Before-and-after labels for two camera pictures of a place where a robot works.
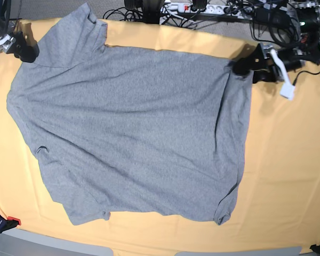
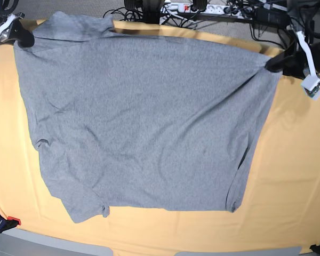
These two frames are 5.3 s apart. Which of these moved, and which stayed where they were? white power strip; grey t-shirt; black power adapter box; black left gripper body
Moved: grey t-shirt; black left gripper body
Stayed: black power adapter box; white power strip
